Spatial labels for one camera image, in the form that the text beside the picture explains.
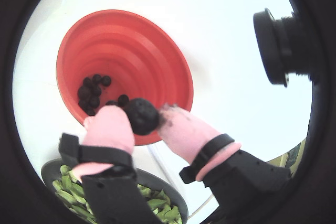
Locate pile of green leaves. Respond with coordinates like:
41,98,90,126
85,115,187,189
52,165,182,224

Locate gripper finger with pink sleeve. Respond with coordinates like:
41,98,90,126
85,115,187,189
58,105,150,224
157,104,293,218

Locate black camera lens module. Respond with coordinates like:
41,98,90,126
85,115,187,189
253,8,316,88

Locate red collapsible silicone cup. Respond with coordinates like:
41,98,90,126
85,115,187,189
56,9,194,146

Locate dark grey round bowl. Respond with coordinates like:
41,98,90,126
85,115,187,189
40,159,188,224

